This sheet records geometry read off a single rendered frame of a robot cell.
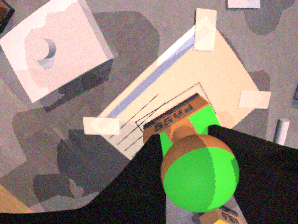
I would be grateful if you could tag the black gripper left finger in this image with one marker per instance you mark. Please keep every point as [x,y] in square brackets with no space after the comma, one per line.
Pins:
[136,196]

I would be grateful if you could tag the cream inspection card taped down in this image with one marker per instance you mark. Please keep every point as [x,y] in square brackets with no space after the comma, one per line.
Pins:
[201,61]

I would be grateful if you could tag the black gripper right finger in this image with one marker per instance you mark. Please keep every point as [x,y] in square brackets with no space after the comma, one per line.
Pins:
[267,190]

